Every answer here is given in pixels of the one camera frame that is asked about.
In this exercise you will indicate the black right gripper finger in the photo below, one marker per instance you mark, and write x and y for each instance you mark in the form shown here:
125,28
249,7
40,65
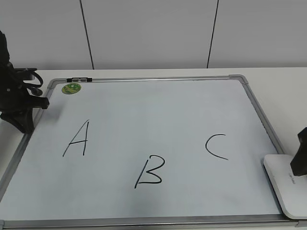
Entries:
299,162

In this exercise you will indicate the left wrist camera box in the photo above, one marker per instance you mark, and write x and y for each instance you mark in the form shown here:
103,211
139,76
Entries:
25,74

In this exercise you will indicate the black marker clip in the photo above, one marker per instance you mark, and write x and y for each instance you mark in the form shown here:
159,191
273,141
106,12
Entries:
80,79

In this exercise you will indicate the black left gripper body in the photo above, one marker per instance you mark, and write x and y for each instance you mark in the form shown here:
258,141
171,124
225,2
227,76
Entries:
17,94

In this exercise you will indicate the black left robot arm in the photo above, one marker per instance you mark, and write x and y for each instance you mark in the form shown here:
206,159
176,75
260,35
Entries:
6,66

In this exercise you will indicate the green round magnet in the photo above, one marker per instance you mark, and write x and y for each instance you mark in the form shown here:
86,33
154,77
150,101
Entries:
71,88

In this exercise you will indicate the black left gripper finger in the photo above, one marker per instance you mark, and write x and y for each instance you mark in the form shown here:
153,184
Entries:
22,120

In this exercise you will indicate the white rectangular board eraser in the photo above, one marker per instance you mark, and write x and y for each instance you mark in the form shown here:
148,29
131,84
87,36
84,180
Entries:
290,190

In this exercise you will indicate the aluminium framed whiteboard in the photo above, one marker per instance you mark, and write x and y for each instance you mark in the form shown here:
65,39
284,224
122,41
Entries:
144,153

